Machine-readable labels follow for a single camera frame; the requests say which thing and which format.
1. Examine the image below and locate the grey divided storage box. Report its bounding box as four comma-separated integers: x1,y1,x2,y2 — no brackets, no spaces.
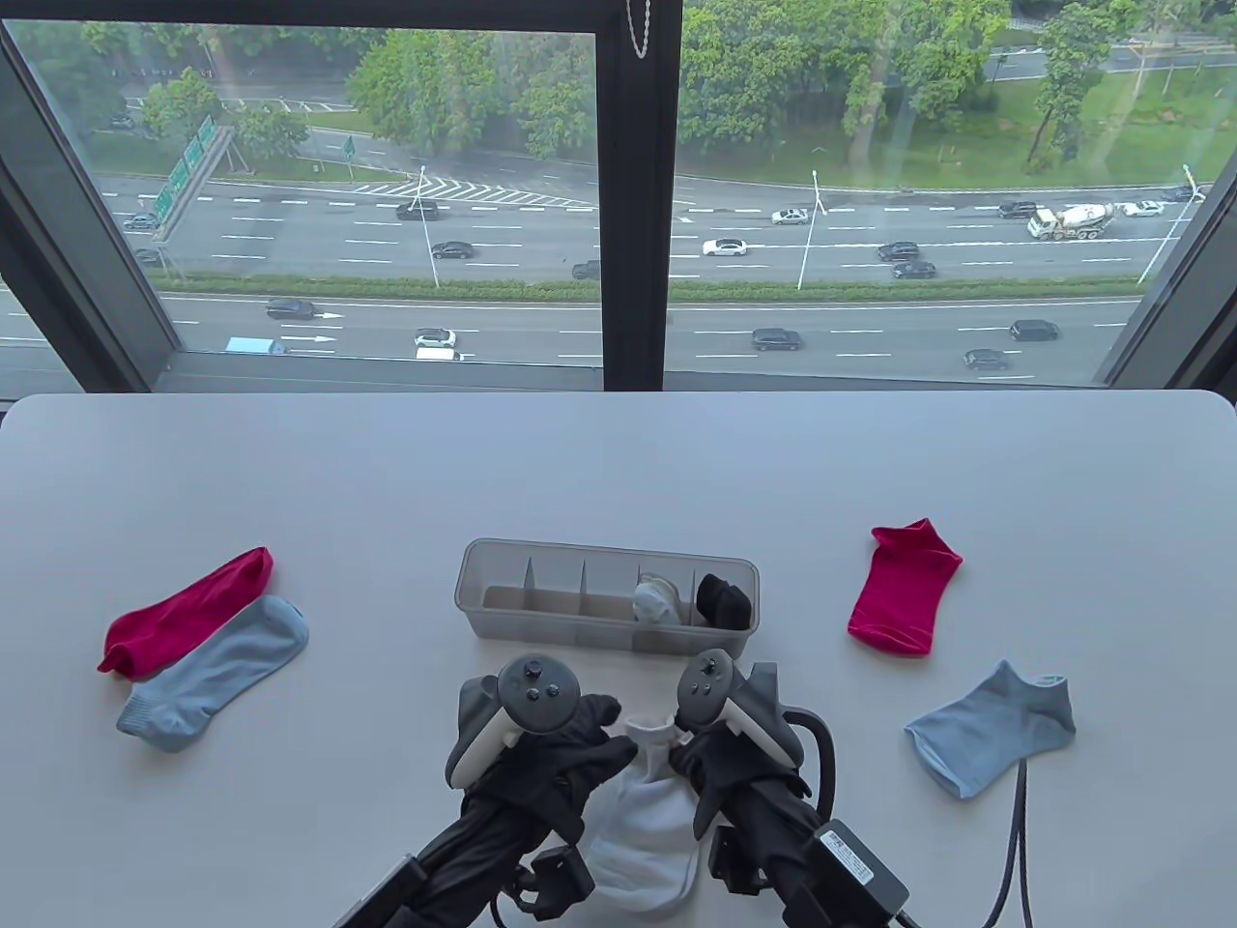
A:
454,538,762,664

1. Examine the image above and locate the person's left hand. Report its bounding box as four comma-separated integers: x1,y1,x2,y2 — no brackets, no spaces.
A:
462,692,641,854

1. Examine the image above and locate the white street lamp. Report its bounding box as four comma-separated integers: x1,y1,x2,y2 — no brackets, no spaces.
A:
408,166,442,289
1137,164,1209,286
796,170,828,291

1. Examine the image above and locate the black sock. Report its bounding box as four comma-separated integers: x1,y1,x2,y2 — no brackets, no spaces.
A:
696,573,755,629

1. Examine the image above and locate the black labelled wrist box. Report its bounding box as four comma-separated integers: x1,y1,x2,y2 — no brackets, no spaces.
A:
331,855,433,928
805,820,911,916

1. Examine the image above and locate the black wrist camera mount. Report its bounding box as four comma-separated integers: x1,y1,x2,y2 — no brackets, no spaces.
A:
708,825,766,897
520,846,597,921

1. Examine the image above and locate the red sock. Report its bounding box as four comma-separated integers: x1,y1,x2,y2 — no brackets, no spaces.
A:
848,518,964,658
98,547,276,676

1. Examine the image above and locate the grey hand controller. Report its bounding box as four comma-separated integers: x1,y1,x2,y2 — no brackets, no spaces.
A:
673,650,836,825
445,654,584,793

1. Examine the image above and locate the green road sign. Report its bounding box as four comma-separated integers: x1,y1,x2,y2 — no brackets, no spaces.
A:
153,114,238,243

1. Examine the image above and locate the grey sock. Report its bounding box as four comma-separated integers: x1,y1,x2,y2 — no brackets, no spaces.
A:
632,572,683,625

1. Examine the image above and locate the light blue sock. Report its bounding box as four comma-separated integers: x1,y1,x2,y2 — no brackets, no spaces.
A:
116,595,312,754
905,660,1077,800

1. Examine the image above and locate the person's right hand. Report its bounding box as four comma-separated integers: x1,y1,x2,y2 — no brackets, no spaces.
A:
669,730,815,844

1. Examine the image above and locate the dark braided cable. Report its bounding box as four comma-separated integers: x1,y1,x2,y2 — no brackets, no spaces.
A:
894,759,1031,928

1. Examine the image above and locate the black window frame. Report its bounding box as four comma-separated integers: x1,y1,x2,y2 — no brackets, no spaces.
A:
0,0,1237,392

